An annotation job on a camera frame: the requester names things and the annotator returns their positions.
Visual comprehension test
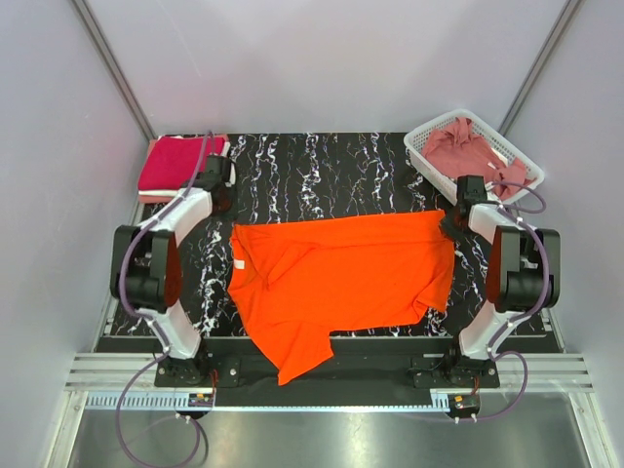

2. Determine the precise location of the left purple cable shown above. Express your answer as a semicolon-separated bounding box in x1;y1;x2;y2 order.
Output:
114;129;228;467

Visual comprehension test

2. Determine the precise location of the folded pink t shirt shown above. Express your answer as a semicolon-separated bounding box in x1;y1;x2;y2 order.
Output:
137;136;202;204

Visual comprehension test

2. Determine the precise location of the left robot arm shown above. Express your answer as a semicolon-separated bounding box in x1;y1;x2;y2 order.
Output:
110;175;237;386

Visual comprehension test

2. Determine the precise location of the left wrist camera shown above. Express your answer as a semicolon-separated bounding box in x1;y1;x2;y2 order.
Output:
203;155;236;186

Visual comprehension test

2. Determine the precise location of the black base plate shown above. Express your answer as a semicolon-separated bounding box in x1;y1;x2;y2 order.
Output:
95;335;498;409

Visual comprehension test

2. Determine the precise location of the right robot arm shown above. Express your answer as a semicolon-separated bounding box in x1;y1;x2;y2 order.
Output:
439;203;561;387

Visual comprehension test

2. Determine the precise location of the dusty pink t shirt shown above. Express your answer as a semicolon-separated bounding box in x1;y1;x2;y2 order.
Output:
421;117;530;200

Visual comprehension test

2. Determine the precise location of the orange t shirt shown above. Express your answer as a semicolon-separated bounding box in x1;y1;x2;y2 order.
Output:
228;210;454;385

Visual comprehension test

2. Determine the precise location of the white cable duct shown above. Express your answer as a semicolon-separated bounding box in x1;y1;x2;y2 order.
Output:
85;392;449;412

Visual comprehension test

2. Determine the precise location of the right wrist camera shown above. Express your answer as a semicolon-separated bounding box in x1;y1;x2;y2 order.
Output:
456;175;488;206

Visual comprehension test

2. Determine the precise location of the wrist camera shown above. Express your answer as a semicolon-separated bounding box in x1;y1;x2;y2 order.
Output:
456;175;488;206
203;155;236;186

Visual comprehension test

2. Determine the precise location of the aluminium frame rail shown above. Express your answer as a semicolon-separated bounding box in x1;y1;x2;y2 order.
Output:
65;353;594;393

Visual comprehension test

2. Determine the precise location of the white plastic basket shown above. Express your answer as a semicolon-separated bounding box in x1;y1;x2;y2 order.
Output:
404;109;545;204

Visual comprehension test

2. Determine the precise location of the folded magenta t shirt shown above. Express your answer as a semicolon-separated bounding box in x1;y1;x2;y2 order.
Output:
137;135;230;196

